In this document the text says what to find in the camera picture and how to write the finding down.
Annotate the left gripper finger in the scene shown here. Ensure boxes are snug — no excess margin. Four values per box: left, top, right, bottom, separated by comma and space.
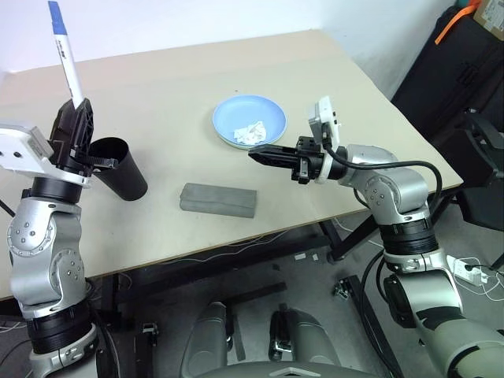
50, 102, 76, 150
72, 98, 96, 158

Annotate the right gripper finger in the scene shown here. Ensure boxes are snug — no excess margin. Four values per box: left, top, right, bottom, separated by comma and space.
247, 151, 299, 170
255, 144, 299, 157

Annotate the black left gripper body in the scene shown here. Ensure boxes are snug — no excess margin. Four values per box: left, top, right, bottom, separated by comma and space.
49, 136, 121, 178

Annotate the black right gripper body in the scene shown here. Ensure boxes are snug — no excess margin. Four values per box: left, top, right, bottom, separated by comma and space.
289, 135, 327, 186

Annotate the white paper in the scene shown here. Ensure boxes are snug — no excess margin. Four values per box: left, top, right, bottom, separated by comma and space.
232, 120, 268, 143

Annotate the blue-capped whiteboard marker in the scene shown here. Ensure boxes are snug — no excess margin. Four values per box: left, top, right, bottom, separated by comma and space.
46, 0, 85, 109

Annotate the grey felt glasses case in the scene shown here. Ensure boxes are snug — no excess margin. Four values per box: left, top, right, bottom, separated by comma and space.
178, 182, 258, 219

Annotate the black pen holder cup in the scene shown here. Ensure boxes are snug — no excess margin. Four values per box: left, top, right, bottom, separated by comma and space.
89, 136, 149, 202

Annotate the pale round plate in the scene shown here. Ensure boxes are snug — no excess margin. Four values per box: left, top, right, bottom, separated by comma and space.
212, 94, 287, 150

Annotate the large black equipment case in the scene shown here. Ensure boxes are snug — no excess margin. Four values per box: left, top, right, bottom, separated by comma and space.
389, 6, 504, 139

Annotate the black equipment stand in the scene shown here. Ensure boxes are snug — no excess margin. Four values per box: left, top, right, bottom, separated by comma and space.
458, 112, 504, 237

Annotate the white power strip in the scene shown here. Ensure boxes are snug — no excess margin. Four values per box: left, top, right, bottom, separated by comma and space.
452, 258, 489, 287

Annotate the silver robot lower body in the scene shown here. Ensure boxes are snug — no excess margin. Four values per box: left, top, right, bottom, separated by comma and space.
180, 301, 343, 378

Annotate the cardboard box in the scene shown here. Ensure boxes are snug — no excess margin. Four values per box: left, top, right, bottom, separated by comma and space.
472, 0, 504, 43

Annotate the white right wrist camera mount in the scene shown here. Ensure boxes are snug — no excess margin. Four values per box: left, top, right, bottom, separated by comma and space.
306, 95, 343, 185

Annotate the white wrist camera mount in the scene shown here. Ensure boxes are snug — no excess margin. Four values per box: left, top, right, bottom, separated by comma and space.
0, 124, 94, 188
306, 95, 343, 185

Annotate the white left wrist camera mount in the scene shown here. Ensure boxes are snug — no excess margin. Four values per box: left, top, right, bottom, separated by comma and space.
0, 124, 94, 188

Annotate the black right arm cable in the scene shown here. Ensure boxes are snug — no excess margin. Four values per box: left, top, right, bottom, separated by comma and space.
321, 132, 452, 221

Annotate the white cable under table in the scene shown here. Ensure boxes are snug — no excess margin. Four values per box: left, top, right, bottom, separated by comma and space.
169, 230, 291, 265

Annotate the black table frame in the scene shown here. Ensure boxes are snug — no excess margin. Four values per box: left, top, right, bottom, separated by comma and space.
96, 188, 465, 378

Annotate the orange strap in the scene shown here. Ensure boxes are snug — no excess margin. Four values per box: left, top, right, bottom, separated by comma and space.
434, 3, 480, 45

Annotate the thin white power cable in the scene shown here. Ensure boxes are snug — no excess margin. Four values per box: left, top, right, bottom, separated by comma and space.
478, 271, 504, 303

